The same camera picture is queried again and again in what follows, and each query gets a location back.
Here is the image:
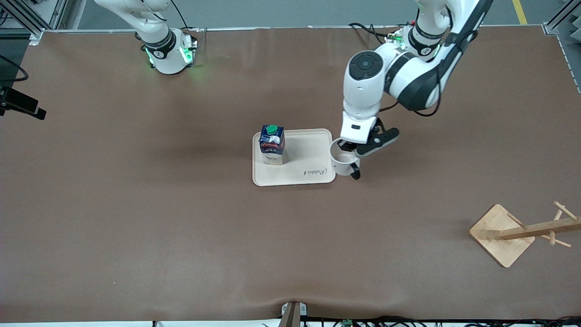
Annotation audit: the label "white smiley cup black handle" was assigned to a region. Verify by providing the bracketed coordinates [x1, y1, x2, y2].
[330, 138, 362, 181]

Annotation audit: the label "blue milk carton green cap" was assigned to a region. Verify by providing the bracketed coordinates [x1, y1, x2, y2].
[259, 124, 286, 165]

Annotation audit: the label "wooden cup rack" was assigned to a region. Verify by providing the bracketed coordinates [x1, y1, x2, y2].
[468, 200, 581, 268]

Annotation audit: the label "beige plastic tray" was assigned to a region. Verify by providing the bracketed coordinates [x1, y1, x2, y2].
[252, 129, 336, 187]

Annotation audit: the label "brown table mat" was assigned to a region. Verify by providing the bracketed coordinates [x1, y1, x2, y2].
[0, 26, 581, 324]

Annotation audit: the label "aluminium frame with black struts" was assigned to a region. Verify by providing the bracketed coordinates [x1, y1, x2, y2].
[0, 0, 69, 44]

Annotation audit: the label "black left arm base cables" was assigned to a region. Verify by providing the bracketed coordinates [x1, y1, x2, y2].
[349, 22, 392, 48]

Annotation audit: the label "camera stand post with clamp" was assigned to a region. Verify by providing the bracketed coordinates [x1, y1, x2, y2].
[281, 301, 308, 327]

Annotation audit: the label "black right arm base cable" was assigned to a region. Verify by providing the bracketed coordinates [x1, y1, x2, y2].
[169, 0, 207, 44]

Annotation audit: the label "aluminium corner frame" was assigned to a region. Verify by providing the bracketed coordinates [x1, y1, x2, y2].
[542, 0, 581, 36]

